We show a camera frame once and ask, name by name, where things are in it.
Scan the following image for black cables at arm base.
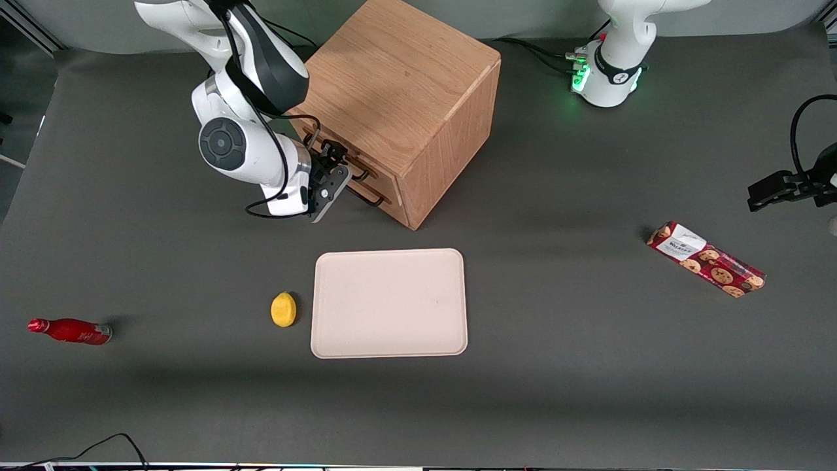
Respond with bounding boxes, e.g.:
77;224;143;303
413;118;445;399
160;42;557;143
497;18;612;74

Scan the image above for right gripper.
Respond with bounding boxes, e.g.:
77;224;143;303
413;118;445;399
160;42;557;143
307;139;357;200

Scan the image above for yellow lemon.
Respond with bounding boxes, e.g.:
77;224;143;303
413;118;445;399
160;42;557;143
271;292;298;328

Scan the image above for black cable on table edge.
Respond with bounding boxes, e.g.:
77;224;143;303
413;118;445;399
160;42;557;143
0;432;150;469

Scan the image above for red cookie box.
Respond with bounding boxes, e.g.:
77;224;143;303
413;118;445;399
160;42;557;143
647;220;766;299

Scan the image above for beige rectangular tray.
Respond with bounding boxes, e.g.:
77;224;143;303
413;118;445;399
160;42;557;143
311;248;469;359

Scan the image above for aluminium frame profile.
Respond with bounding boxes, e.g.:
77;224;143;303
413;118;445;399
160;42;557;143
0;0;67;54

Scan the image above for black looped cable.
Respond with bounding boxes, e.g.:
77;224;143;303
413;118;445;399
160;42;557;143
789;94;837;177

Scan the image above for red bottle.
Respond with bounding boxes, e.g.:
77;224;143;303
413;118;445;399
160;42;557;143
27;318;113;346

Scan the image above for black cable along right arm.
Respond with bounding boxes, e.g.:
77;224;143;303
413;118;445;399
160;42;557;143
208;0;322;219

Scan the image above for wooden drawer cabinet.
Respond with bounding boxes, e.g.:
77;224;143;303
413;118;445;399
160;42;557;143
286;0;502;231

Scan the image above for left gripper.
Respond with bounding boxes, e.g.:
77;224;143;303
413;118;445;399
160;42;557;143
747;143;837;213

